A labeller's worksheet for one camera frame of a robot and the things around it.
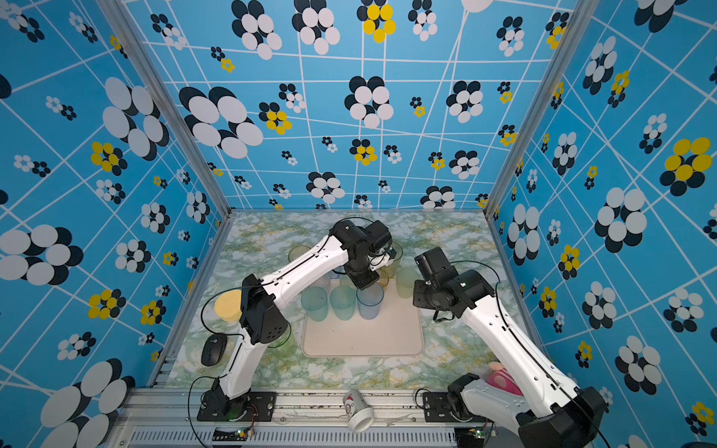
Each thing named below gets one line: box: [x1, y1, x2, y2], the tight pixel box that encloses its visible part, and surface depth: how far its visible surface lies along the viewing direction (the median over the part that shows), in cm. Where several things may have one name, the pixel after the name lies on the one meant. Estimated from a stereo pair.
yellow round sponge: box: [214, 289, 243, 322], surface depth 93 cm
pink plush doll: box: [487, 362, 524, 397], surface depth 74 cm
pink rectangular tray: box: [302, 283, 425, 358], surface depth 87 cm
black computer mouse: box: [200, 332, 228, 367], surface depth 84 cm
